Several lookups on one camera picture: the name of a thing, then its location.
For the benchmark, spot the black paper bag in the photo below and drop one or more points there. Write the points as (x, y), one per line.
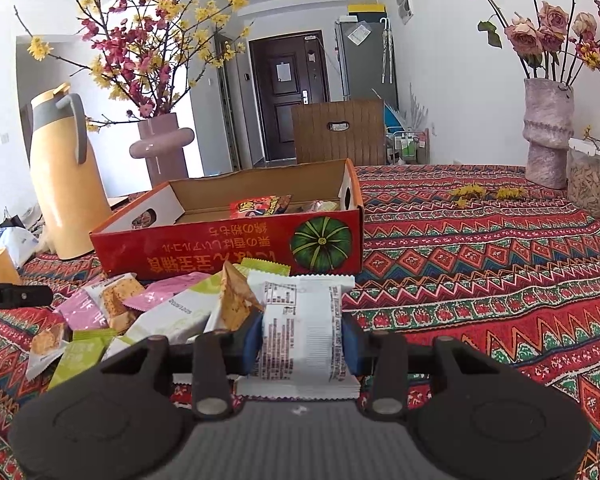
(11, 221)

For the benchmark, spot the white folded umbrella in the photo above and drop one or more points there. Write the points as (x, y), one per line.
(386, 50)

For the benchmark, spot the white dried grass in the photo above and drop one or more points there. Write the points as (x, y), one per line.
(416, 107)

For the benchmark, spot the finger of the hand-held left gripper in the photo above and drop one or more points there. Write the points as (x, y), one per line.
(27, 296)

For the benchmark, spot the white printed snack packet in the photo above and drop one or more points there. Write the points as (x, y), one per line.
(300, 340)

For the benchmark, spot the pink snack packet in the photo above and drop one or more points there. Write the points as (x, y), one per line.
(82, 312)
(165, 292)

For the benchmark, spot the clear pouch on refrigerator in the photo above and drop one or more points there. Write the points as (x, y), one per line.
(359, 35)

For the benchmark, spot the white plastic bag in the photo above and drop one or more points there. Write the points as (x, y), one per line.
(15, 242)

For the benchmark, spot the red cardboard box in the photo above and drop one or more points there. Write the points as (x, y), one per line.
(205, 250)

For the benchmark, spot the clear lidded storage jar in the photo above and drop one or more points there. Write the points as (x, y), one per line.
(592, 185)

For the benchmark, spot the pile of mixed snacks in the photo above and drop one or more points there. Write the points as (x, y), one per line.
(145, 325)

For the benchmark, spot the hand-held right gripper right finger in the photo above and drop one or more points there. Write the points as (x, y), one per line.
(350, 345)

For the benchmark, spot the yellow thermos jug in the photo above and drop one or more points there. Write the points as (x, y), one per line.
(65, 195)

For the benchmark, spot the yellow flat box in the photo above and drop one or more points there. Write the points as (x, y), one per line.
(366, 8)

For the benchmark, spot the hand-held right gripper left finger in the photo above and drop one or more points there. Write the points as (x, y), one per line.
(252, 347)

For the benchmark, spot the fallen yellow blossoms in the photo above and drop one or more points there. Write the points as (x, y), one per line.
(510, 192)
(467, 191)

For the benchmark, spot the grey refrigerator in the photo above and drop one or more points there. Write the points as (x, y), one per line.
(362, 70)

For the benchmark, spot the white orange cracker packet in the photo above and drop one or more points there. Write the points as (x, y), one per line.
(115, 300)
(47, 342)

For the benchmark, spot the red berry and yellow branches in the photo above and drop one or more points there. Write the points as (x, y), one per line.
(590, 55)

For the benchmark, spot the trolley with bottles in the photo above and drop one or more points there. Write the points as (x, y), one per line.
(407, 146)

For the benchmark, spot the red snack packet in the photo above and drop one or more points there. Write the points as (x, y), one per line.
(257, 205)

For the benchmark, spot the wooden chair back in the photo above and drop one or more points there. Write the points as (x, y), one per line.
(315, 135)

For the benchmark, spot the green snack packet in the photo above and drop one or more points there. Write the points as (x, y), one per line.
(80, 357)

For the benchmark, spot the tan cracker packet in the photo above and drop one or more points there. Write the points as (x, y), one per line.
(232, 300)

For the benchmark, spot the pink and yellow blossom branches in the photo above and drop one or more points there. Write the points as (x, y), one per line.
(147, 67)

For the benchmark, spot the dark entrance door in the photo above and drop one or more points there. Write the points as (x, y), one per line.
(285, 115)

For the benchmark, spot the pink textured vase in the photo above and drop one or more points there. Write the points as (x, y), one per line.
(547, 150)

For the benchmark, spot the dried pink roses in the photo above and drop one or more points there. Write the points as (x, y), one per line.
(522, 37)

